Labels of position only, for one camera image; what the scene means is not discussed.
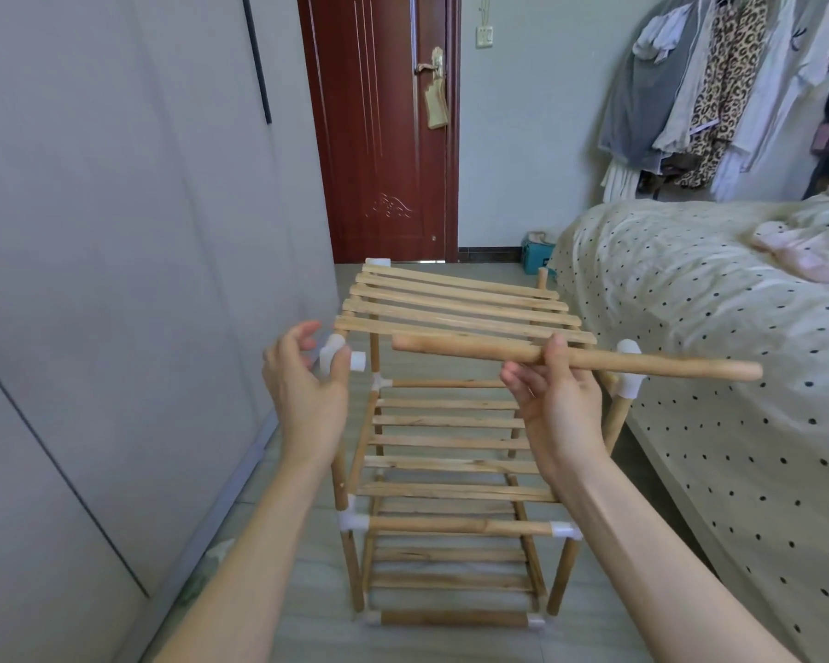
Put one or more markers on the person's left hand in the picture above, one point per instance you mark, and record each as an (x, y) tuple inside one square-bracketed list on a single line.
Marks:
[(297, 400)]

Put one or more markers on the person's right hand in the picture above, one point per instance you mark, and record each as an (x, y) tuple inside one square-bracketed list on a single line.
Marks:
[(566, 421)]

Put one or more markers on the person's right thumb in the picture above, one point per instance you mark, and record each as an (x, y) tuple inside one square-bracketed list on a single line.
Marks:
[(558, 365)]

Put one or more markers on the person's left thumb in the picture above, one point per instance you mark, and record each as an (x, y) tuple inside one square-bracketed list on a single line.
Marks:
[(336, 372)]

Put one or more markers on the white plastic pipe connector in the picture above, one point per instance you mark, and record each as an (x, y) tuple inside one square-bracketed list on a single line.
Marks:
[(331, 346)]

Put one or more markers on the wooden round rod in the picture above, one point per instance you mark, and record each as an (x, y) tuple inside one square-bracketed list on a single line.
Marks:
[(649, 363)]

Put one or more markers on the person's right forearm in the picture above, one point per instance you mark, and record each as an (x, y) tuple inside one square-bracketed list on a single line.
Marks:
[(656, 573)]

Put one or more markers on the person's left forearm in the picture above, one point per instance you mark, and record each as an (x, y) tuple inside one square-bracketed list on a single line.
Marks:
[(249, 566)]

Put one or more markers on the teal storage box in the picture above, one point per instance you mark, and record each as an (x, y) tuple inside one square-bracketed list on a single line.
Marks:
[(537, 255)]

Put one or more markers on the wooden slatted shoe rack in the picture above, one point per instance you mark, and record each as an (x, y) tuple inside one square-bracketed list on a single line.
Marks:
[(449, 469)]

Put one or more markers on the bed with dotted sheet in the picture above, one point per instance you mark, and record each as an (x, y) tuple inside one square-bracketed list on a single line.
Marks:
[(725, 379)]

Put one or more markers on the white pleated hanging skirt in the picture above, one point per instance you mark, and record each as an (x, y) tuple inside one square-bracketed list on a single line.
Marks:
[(622, 180)]

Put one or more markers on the green patterned cloth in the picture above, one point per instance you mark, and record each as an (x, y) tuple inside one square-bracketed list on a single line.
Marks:
[(204, 573)]

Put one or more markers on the dark red wooden door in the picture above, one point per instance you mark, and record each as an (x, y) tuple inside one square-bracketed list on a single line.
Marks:
[(380, 131)]

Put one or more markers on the grey wardrobe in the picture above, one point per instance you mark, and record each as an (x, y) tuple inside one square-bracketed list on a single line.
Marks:
[(110, 269)]

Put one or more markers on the grey hanging garment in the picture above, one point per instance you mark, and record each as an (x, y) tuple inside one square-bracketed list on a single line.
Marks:
[(646, 110)]

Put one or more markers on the pink cloth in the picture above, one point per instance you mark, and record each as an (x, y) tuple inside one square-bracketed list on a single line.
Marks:
[(812, 251)]

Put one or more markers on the beige hanging door tag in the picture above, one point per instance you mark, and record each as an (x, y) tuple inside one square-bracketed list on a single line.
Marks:
[(436, 103)]

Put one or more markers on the leopard print hanging garment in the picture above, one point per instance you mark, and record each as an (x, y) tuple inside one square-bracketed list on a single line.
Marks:
[(722, 89)]

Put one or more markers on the white hanging shirt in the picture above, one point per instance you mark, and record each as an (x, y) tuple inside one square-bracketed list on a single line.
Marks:
[(780, 82)]

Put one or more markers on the white wall switch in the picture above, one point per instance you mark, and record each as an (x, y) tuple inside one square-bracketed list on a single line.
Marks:
[(484, 37)]

